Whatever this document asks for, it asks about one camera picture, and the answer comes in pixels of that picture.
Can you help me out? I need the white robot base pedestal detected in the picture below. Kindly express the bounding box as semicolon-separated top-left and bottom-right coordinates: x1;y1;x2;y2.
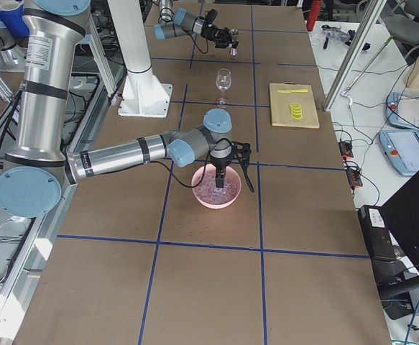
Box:
108;0;172;119

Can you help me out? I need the aluminium frame post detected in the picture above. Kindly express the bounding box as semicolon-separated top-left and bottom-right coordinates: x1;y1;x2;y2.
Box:
323;0;387;111

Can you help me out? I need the teach pendant far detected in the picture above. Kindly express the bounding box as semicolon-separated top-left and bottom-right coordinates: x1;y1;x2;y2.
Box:
386;92;419;131

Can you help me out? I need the black laptop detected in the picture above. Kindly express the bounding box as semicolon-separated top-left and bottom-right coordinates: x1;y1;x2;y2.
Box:
379;171;419;299

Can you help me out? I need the black camera cable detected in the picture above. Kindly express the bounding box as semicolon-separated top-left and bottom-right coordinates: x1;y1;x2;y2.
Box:
147;138;255;194

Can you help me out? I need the clear wine glass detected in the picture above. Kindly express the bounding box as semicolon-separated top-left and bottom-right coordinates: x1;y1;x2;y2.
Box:
215;68;232;108

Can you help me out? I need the black box device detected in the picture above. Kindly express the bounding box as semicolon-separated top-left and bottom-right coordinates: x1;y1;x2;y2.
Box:
357;205;397;262

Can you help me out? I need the yellow plastic knife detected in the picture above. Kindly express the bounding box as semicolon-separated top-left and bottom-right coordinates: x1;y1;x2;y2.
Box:
277;88;308;94

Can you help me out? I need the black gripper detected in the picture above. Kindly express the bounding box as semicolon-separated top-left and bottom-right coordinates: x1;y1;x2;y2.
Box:
201;24;235;49
210;155;232;188

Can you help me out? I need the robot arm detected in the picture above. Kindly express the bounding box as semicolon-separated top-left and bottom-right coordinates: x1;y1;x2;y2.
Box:
154;1;239;56
0;1;238;218

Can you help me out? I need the bamboo cutting board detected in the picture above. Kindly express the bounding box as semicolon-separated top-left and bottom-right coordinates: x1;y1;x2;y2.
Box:
269;83;320;129

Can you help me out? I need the pink bowl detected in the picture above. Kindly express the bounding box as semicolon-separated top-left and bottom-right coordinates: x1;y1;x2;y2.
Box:
191;164;241;209

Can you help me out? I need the steel cocktail jigger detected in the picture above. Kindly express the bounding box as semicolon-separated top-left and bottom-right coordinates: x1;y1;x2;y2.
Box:
229;29;239;56

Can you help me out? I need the teach pendant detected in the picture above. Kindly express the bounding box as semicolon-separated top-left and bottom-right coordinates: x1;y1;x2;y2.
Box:
379;129;419;176
386;92;419;131

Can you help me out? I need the clear ice cubes pile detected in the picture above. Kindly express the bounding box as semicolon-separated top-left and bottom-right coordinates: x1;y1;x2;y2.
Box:
194;172;239;205

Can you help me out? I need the teach pendant near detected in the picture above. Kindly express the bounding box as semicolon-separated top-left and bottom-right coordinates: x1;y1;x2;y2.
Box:
379;129;419;176

